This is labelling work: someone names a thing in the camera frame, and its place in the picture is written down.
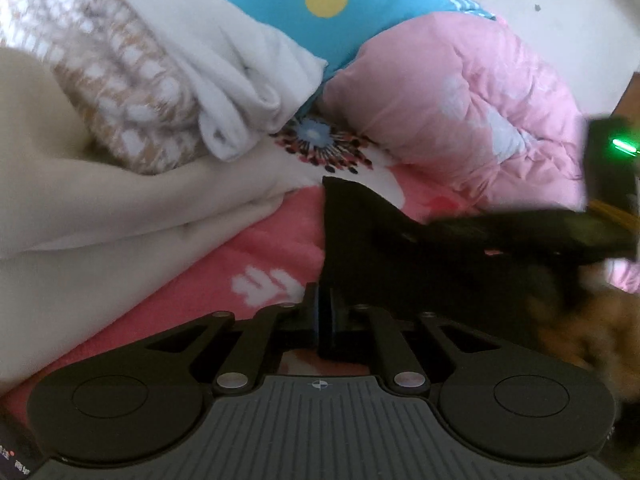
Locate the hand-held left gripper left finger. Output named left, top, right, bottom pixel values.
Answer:
left=145, top=282, right=321, bottom=393

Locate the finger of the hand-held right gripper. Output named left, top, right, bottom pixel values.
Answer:
left=425, top=210, right=578, bottom=252

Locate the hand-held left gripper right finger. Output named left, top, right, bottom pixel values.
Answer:
left=320, top=287, right=493, bottom=396

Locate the black garment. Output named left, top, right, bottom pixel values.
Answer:
left=320, top=175, right=576, bottom=361

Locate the person's right hand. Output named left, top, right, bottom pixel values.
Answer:
left=532, top=267, right=640, bottom=393

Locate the pink floral bed blanket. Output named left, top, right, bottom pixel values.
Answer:
left=0, top=112, right=640, bottom=411

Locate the pink grey floral quilt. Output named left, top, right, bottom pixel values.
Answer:
left=320, top=10, right=601, bottom=211

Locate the cream cloth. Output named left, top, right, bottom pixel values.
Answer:
left=0, top=47, right=326, bottom=396

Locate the blue printed pillow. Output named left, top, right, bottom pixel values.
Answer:
left=207, top=0, right=496, bottom=86

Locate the brown white patterned cloth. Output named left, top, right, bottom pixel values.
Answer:
left=0, top=0, right=211, bottom=176

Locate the yellow cable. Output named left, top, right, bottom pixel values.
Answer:
left=587, top=199, right=640, bottom=233

